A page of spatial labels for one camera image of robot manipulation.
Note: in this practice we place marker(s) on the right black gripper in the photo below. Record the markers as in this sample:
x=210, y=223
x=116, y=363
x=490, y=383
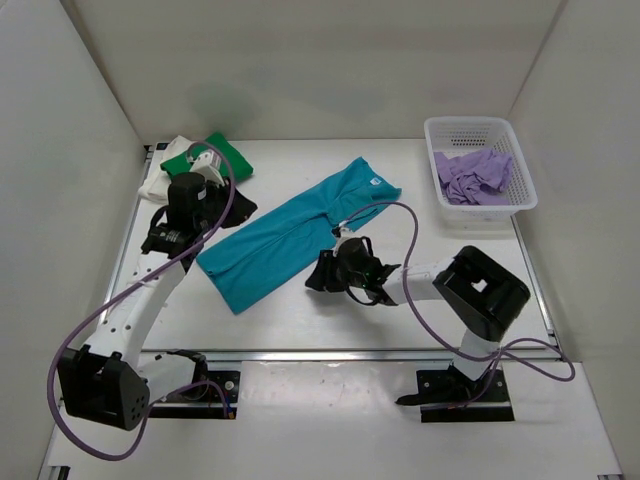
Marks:
x=321, y=280

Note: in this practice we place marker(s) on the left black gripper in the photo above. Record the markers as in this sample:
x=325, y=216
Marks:
x=242, y=208

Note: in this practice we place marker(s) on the teal t-shirt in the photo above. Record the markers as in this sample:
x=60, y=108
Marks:
x=259, y=258

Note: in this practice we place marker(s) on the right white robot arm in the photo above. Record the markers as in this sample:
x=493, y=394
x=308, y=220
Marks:
x=484, y=295

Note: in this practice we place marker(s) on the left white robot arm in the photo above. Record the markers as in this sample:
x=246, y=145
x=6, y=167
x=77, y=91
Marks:
x=106, y=380

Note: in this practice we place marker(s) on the folded green t-shirt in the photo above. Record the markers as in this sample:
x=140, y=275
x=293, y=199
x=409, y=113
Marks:
x=225, y=157

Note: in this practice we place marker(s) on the folded white t-shirt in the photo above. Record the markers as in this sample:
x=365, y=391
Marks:
x=155, y=187

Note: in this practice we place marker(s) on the crumpled lilac t-shirt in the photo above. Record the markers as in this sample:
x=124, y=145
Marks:
x=480, y=178

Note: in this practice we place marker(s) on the white plastic basket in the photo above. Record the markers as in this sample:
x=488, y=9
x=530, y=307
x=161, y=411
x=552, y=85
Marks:
x=461, y=135

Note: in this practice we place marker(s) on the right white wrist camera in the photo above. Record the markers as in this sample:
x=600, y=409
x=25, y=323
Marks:
x=342, y=233

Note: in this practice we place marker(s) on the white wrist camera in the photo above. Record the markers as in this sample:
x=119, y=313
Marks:
x=342, y=233
x=207, y=165

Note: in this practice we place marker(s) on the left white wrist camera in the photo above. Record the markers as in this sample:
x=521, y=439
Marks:
x=207, y=165

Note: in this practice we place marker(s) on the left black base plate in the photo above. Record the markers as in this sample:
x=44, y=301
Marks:
x=200, y=395

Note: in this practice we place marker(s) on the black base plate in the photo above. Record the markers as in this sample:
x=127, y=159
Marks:
x=446, y=396
x=200, y=395

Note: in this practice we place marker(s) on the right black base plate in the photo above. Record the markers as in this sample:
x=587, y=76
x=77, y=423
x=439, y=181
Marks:
x=446, y=396

